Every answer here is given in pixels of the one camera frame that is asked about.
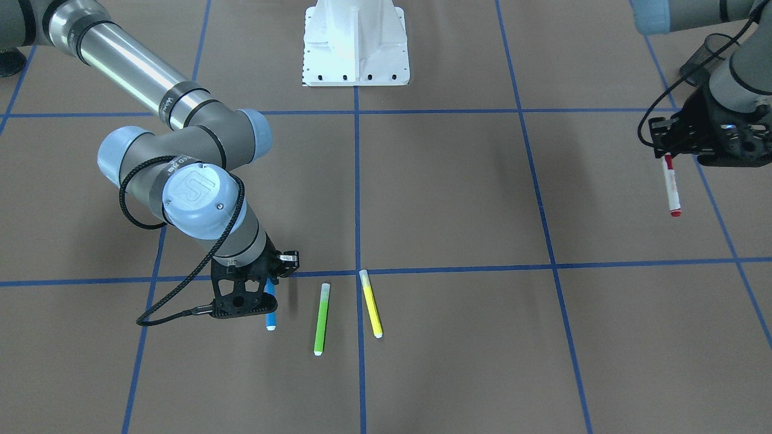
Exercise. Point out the yellow highlighter pen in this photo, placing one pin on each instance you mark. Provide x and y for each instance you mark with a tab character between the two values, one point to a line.
371	304

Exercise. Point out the red and white marker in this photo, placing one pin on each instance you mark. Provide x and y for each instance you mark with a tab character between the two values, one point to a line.
672	194

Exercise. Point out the black mesh pen cup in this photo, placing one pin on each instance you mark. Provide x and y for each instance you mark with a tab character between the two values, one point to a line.
715	49

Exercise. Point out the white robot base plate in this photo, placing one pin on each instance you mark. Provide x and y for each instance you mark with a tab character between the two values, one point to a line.
355	43

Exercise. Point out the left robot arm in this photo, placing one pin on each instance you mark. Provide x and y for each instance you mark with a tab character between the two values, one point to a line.
744	79

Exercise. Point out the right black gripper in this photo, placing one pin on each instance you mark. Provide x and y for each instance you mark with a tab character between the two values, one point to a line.
272	257

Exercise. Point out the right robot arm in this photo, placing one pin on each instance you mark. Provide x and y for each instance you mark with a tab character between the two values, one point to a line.
184	178

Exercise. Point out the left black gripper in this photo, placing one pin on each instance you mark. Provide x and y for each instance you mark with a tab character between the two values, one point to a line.
699	117

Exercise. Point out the green highlighter pen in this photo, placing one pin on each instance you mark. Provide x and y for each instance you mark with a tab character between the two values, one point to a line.
322	313

